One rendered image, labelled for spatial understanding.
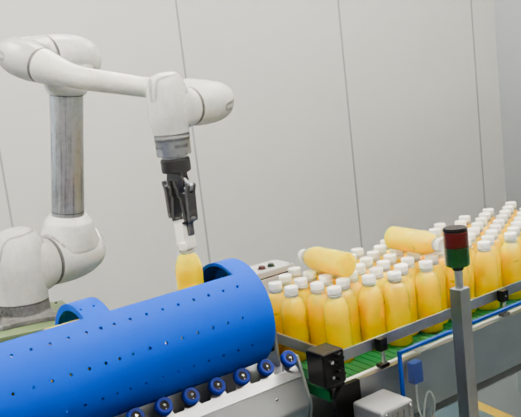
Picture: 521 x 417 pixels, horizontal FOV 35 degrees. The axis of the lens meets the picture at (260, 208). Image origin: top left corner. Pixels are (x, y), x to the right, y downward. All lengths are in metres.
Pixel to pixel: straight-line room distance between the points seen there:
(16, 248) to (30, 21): 2.45
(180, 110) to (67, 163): 0.63
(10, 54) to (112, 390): 1.03
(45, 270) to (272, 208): 3.00
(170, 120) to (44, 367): 0.66
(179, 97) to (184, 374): 0.67
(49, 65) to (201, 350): 0.89
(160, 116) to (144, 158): 2.91
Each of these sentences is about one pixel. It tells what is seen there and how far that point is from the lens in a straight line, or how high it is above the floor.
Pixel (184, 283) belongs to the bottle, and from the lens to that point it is 2.15.
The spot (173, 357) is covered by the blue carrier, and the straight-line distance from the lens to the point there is 1.96.
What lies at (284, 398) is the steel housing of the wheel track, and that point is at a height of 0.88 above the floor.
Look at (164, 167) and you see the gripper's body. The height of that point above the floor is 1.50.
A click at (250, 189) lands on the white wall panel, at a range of 5.28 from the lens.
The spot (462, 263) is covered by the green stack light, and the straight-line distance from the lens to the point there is 2.17.
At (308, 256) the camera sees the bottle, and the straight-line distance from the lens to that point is 2.43.
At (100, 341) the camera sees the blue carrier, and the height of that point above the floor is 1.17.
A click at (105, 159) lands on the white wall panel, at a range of 4.89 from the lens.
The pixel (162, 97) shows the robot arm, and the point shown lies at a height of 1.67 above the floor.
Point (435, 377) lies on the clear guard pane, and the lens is 2.35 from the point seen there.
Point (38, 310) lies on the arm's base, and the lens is 2.55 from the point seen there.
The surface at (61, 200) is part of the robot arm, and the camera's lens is 2.62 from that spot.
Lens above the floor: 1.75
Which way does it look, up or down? 10 degrees down
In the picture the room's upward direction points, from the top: 7 degrees counter-clockwise
